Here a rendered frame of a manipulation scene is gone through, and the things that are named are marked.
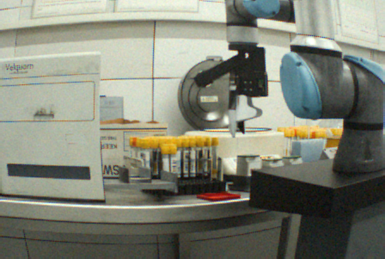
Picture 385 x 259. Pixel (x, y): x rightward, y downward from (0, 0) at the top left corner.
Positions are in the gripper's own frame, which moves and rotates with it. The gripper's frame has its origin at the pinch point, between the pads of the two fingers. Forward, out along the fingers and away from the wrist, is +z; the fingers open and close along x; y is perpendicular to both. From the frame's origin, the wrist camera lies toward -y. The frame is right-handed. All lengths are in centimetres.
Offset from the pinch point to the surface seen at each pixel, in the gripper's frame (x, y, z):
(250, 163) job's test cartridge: -2.1, 3.9, 6.1
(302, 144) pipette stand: 13.9, 15.8, 3.0
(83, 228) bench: -35.6, -24.9, 18.5
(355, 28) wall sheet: 104, 40, -40
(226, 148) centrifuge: 20.4, -5.5, 4.2
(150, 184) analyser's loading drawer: -22.6, -12.8, 8.6
